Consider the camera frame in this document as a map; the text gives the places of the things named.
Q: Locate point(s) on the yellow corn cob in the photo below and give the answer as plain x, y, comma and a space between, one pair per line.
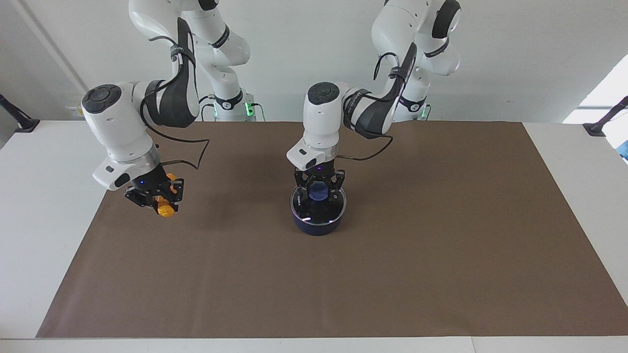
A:
166, 208

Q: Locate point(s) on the black camera stand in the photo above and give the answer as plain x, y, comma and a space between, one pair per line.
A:
606, 120
19, 120

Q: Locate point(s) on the brown table mat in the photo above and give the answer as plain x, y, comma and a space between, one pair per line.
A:
314, 274

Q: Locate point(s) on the blue object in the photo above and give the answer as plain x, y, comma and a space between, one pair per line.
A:
624, 152

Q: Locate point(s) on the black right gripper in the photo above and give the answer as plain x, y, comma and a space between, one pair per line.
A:
149, 182

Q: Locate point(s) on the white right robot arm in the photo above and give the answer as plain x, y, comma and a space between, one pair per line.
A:
117, 127

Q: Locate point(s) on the glass lid purple knob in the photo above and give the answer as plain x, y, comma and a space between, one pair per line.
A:
319, 208

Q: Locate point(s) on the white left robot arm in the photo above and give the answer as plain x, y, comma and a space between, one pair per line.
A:
321, 117

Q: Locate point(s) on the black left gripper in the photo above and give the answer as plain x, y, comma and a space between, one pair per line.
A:
319, 172

